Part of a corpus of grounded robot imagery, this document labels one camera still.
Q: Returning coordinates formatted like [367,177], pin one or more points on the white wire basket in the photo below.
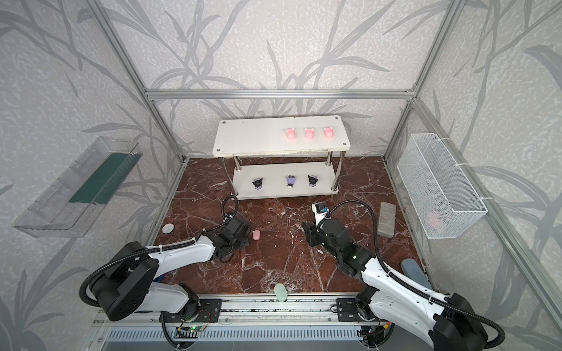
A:
[436,181]

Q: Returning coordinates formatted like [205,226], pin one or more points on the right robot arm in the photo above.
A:
[443,322]

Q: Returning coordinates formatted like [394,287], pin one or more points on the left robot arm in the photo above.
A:
[127,284]

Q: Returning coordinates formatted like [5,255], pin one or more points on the pale green oval disc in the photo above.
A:
[281,292]

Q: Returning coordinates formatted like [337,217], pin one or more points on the clear plastic wall bin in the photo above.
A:
[71,205]

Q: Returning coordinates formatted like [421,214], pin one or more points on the grey stone block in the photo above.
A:
[386,220]

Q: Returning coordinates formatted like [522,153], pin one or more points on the white two-tier shelf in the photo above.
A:
[265,138]

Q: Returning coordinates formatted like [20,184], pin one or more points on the aluminium cage frame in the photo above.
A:
[543,287]

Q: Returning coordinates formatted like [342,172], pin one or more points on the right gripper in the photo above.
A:
[311,232]

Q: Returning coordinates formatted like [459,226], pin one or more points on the small white round disc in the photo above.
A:
[168,228]

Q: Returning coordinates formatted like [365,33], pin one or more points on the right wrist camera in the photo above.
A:
[320,210]

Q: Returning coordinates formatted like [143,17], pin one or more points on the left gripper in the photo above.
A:
[246,239]

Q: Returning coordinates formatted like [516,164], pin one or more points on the pink toy in basket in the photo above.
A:
[436,222]

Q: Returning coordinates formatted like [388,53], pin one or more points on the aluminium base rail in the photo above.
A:
[250,318]

